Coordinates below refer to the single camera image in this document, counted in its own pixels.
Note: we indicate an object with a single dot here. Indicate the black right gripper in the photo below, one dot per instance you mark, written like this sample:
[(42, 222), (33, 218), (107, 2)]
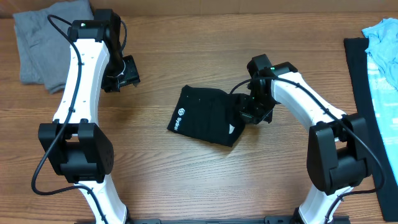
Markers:
[(252, 115)]

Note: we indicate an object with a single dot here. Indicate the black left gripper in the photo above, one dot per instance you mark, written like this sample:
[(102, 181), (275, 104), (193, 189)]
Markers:
[(132, 76)]

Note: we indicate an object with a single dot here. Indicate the black t-shirt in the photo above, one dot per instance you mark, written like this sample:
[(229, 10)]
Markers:
[(208, 114)]

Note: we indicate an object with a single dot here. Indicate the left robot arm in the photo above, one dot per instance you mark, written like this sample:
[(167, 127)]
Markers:
[(73, 142)]

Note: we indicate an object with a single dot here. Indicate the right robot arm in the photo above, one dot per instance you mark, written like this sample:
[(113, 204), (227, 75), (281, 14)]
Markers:
[(336, 156)]

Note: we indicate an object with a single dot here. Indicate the folded grey cloth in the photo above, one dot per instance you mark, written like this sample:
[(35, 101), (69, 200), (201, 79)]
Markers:
[(43, 51)]

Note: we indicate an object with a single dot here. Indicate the black garment at right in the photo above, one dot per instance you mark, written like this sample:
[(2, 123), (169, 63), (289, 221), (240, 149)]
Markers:
[(356, 59)]

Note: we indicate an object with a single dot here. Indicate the light blue t-shirt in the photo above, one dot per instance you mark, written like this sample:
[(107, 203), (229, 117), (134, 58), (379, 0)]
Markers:
[(382, 76)]

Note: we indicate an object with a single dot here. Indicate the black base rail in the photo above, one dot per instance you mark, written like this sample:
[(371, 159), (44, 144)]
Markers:
[(211, 221)]

